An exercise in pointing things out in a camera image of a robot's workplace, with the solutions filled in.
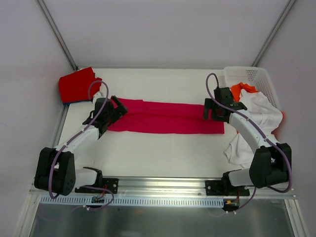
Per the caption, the white slotted cable duct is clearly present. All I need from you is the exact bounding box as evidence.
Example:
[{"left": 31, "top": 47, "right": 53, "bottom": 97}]
[{"left": 40, "top": 195, "right": 224, "bottom": 208}]

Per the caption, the magenta t shirt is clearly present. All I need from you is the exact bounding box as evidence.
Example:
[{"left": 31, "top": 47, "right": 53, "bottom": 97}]
[{"left": 109, "top": 98, "right": 225, "bottom": 135}]

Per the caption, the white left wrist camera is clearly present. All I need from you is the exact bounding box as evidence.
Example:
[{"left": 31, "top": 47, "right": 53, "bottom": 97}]
[{"left": 93, "top": 91, "right": 104, "bottom": 99}]

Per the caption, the folded red t shirt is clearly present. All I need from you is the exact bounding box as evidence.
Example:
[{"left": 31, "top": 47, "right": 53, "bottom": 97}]
[{"left": 58, "top": 67, "right": 102, "bottom": 101}]

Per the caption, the orange t shirt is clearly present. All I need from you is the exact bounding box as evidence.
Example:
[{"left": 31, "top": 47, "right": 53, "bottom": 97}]
[{"left": 230, "top": 82, "right": 258, "bottom": 102}]

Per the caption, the white t shirt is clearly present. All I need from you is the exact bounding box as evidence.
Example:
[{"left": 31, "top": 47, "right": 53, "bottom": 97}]
[{"left": 224, "top": 89, "right": 283, "bottom": 168}]

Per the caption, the aluminium mounting rail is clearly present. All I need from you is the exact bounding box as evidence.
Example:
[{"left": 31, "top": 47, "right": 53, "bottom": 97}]
[{"left": 103, "top": 176, "right": 296, "bottom": 199}]

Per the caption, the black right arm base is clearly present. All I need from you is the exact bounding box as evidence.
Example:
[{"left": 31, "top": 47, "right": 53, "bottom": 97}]
[{"left": 204, "top": 172, "right": 250, "bottom": 197}]

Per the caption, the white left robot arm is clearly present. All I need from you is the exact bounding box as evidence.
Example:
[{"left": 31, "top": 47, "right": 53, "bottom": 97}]
[{"left": 34, "top": 96, "right": 128, "bottom": 199}]

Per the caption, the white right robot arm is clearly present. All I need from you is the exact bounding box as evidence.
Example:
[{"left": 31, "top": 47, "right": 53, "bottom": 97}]
[{"left": 204, "top": 87, "right": 293, "bottom": 196}]

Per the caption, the white perforated plastic basket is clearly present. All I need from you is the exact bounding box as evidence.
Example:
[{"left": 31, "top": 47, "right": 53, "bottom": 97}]
[{"left": 223, "top": 66, "right": 281, "bottom": 111}]

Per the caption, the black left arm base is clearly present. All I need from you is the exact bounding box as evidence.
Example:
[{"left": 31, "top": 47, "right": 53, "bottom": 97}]
[{"left": 75, "top": 176, "right": 119, "bottom": 194}]

